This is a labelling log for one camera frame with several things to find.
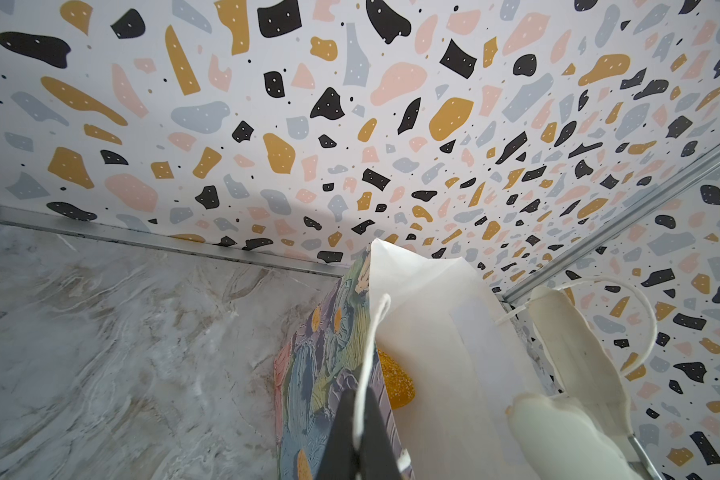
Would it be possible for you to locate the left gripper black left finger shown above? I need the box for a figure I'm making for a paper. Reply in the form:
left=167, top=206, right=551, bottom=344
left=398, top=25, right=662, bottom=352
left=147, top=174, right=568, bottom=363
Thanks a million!
left=315, top=390, right=360, bottom=480

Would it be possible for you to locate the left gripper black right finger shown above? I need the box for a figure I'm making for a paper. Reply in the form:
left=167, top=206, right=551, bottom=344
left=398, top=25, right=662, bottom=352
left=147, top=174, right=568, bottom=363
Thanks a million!
left=357, top=388, right=402, bottom=480

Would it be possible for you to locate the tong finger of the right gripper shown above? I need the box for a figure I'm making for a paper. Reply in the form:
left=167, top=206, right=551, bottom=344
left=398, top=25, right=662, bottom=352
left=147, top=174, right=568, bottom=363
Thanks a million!
left=507, top=393, right=639, bottom=479
left=526, top=284, right=661, bottom=479

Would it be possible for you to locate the large sesame bread loaf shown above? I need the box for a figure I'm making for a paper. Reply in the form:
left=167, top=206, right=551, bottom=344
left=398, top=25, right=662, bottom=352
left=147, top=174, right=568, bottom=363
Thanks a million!
left=377, top=349, right=416, bottom=410

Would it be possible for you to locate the white floral paper bag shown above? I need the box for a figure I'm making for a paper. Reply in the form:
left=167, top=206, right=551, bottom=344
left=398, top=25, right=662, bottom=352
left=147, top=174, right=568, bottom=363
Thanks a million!
left=274, top=240, right=563, bottom=479

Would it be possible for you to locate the right aluminium corner post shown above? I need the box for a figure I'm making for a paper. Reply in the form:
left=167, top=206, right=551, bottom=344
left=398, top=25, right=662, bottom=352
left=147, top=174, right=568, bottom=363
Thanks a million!
left=498, top=144, right=720, bottom=304

